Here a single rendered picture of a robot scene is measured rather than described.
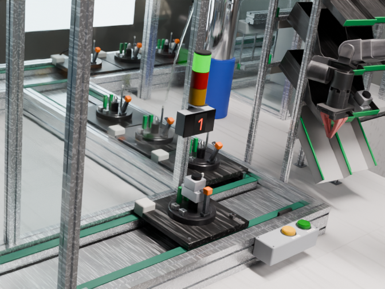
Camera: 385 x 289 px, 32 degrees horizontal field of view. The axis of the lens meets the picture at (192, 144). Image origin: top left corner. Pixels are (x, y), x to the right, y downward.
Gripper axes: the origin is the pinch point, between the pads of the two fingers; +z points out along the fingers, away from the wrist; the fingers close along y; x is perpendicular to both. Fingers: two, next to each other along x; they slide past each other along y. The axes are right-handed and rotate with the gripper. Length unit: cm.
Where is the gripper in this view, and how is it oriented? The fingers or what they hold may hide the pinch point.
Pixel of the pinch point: (329, 135)
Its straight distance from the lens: 198.5
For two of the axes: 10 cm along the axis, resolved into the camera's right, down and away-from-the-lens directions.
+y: -7.3, 1.9, -6.5
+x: 6.7, 3.8, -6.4
